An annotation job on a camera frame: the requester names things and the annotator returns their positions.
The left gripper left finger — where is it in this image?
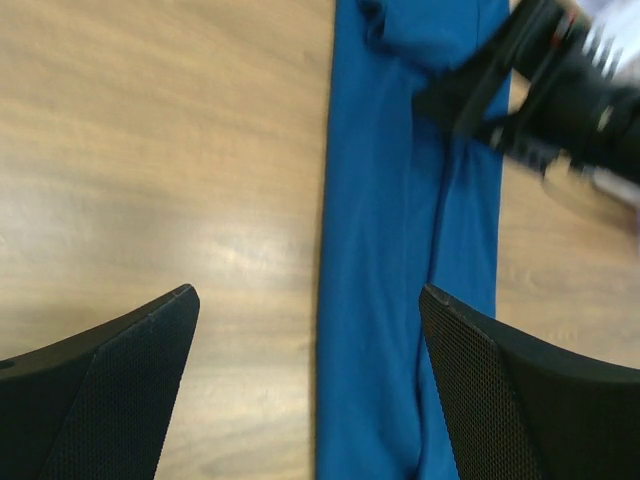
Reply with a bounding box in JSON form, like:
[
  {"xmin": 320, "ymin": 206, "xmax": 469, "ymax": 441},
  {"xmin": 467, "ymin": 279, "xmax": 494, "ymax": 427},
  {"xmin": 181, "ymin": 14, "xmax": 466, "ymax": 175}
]
[{"xmin": 1, "ymin": 284, "xmax": 200, "ymax": 479}]

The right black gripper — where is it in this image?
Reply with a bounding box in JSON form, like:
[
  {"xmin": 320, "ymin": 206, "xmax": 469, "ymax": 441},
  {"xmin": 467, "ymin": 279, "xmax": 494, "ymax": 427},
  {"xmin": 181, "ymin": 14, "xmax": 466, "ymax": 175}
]
[{"xmin": 413, "ymin": 1, "xmax": 639, "ymax": 180}]

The dark blue t shirt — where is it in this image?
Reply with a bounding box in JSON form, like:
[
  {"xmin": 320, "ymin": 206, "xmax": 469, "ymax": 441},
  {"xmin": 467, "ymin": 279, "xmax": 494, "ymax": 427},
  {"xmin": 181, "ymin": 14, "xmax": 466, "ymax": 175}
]
[{"xmin": 315, "ymin": 1, "xmax": 509, "ymax": 479}]

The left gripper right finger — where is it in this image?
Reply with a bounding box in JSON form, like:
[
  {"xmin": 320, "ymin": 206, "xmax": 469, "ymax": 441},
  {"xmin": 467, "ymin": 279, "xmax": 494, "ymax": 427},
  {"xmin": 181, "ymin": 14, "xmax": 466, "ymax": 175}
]
[{"xmin": 419, "ymin": 285, "xmax": 639, "ymax": 479}]

